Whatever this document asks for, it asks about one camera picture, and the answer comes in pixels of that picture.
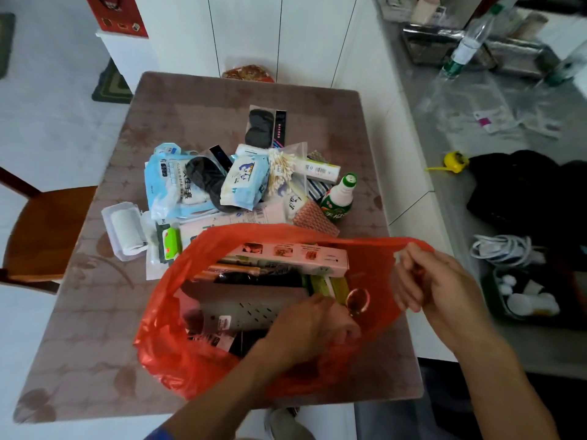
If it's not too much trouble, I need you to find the person's left hand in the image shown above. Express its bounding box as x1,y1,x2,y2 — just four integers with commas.
256,293,363,372

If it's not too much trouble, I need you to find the person's right hand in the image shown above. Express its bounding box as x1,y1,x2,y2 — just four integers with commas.
392,243,494,356

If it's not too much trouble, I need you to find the red plastic bag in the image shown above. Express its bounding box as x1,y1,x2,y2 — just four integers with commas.
133,223,436,402

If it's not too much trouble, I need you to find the person's right forearm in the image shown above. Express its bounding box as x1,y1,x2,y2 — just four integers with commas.
439,316,561,440

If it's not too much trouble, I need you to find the person's left forearm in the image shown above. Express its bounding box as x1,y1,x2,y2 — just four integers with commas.
155,343,299,440

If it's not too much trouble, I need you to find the green yellow packet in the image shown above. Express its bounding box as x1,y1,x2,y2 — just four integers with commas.
311,274,350,304

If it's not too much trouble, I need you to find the round copper lid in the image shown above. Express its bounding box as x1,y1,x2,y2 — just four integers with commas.
345,288,371,317

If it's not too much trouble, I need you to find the pink cardboard box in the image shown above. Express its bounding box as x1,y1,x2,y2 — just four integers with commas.
224,242,350,278

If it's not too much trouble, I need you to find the grey perforated box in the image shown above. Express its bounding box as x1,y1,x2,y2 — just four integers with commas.
183,283,313,336

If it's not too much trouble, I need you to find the white bottle with green cap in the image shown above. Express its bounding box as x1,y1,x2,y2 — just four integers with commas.
318,172,358,223

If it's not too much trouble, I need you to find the pink checked packet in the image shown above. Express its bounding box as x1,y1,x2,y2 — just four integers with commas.
293,199,341,238

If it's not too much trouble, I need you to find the yellow tape measure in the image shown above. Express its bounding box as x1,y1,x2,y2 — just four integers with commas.
426,150,471,175

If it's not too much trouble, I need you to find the orange sticks packet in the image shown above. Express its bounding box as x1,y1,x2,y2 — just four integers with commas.
196,263,263,283

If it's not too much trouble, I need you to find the black tray with white items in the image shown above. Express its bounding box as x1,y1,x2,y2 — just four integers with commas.
481,265,587,331

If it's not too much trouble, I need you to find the black fabric bag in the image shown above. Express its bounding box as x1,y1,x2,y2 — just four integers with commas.
466,149,587,272

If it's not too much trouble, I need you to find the striped cloth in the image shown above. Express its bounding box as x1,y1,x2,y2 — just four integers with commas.
305,150,332,202

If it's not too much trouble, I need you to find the long white tube box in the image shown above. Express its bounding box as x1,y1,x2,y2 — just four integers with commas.
235,144,343,184

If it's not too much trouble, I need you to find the long white flat packet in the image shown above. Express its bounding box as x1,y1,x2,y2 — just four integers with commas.
178,201,288,249

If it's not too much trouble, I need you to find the bag of cotton swabs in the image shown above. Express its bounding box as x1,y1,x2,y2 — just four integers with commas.
265,142,309,198

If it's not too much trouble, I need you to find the blue white wet wipes packet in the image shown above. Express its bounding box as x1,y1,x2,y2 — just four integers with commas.
220,153,271,211

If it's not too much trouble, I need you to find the clear plastic bag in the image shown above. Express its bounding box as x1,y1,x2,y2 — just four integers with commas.
416,72,564,141

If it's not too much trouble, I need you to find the green clip packet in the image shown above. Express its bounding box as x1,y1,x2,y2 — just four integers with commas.
155,222,184,266

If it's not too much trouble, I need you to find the black fabric in clear packet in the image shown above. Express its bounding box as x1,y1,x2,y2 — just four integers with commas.
185,145,240,214

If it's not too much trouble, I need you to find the black eye mask packet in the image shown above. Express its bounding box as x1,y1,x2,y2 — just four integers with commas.
244,104,288,150

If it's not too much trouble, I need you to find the small metal tray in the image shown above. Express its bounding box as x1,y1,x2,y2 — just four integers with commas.
401,22,465,67

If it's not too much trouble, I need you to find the light blue glove packet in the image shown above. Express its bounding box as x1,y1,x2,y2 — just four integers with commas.
144,142,217,221

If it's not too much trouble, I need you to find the clear plastic water bottle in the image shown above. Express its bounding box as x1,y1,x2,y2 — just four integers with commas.
439,3,506,81

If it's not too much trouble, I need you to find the large metal tray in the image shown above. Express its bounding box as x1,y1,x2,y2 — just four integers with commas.
485,37,561,79

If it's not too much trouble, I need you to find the white lint roller pack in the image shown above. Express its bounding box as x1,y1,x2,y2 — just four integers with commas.
101,202,150,263

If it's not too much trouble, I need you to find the red patterned plate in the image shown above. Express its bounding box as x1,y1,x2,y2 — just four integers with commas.
221,64,276,84

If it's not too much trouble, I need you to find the brown patterned tablecloth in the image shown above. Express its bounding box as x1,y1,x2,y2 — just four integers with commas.
12,71,425,425

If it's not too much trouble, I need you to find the brown wooden chair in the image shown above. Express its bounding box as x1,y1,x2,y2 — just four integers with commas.
0,166,98,295

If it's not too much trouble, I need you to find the green floor mat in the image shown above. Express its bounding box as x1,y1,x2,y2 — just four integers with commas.
91,57,134,105

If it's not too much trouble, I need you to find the coiled white cable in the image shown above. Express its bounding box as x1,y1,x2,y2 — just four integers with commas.
470,234,547,269

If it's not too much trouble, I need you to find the red wall poster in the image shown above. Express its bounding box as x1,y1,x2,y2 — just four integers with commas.
83,0,149,39

